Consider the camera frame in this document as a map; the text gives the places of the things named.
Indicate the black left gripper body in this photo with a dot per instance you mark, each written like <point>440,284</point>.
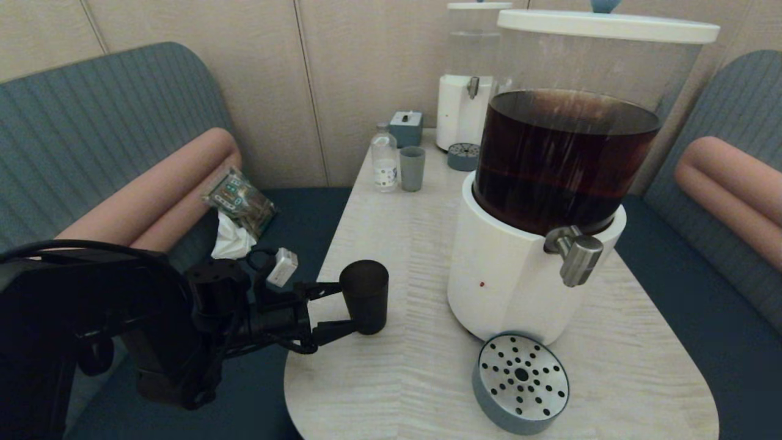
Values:
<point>281,321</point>

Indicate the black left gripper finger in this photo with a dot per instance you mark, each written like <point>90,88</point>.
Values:
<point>336,333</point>
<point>321,289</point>

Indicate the black tapered cup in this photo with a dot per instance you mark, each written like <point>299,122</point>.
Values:
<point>365,296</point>

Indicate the blue-grey cup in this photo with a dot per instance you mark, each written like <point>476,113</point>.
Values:
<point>412,170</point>

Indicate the white crumpled tissue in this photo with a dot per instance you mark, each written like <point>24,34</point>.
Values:
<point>232,241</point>

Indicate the green brown snack bag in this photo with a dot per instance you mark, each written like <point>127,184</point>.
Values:
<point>241,201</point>

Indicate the clear plastic water bottle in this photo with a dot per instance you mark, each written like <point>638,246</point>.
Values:
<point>385,162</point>

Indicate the pink bolster beside snack bag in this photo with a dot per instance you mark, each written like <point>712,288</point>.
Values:
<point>159,195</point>

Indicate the large blue-grey perforated drip tray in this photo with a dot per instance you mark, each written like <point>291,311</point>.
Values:
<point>519,382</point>

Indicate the small blue-grey perforated drip tray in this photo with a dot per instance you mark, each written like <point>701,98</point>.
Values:
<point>463,157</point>

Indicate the small dispenser with clear water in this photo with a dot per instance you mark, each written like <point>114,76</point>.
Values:
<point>467,110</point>

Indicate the large dispenser with dark tea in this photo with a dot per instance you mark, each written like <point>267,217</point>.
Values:
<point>537,201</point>

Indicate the white small dispenser lid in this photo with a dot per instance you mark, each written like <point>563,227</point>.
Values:
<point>479,6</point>

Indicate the teal empty bench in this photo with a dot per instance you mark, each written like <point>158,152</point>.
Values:
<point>721,305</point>

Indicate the white large dispenser lid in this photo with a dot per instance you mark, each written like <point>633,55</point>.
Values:
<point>605,27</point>

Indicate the pink bolster on empty bench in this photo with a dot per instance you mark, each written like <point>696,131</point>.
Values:
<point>733,183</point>

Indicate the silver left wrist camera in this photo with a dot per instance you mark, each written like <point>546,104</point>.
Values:
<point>282,267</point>

